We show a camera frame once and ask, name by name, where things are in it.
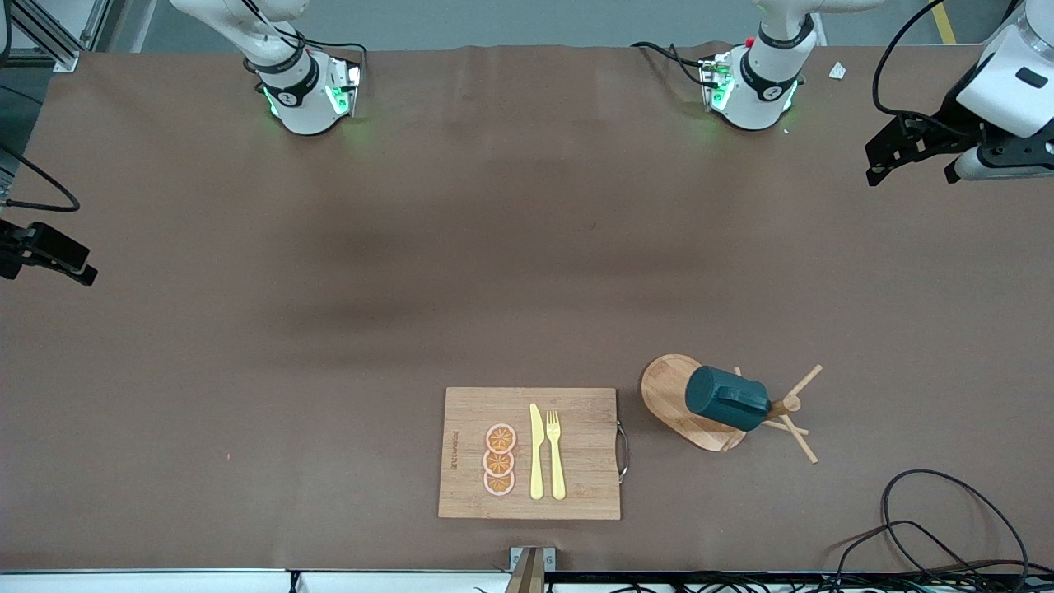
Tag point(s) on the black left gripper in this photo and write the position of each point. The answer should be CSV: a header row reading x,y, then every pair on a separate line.
x,y
947,121

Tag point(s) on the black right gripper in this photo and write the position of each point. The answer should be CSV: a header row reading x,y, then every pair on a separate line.
x,y
23,245

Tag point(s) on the dark green cup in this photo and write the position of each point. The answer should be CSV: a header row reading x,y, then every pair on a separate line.
x,y
725,399

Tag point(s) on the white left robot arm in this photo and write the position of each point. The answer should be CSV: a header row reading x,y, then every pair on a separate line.
x,y
766,78

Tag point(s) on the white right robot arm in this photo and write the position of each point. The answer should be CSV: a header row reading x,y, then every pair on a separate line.
x,y
309,91

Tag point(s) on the white paper scrap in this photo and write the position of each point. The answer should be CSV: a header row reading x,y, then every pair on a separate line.
x,y
837,71

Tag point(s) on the wooden mug tree stand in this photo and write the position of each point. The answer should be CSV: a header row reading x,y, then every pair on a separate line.
x,y
669,394

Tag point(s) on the bamboo cutting board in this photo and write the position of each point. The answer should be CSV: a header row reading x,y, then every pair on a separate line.
x,y
580,449

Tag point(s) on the yellow plastic fork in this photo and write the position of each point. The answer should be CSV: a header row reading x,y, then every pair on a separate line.
x,y
557,461

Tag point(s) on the toy orange slice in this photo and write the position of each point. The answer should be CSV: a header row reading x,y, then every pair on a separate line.
x,y
499,483
501,438
498,464

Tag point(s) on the yellow plastic knife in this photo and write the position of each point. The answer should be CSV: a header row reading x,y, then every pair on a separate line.
x,y
536,453

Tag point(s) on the aluminium frame profile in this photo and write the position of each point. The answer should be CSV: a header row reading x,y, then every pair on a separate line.
x,y
58,45

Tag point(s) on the white table edge rail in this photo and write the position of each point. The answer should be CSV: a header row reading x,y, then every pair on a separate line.
x,y
165,581

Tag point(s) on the metal bracket with post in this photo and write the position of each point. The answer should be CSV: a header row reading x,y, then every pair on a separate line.
x,y
531,570

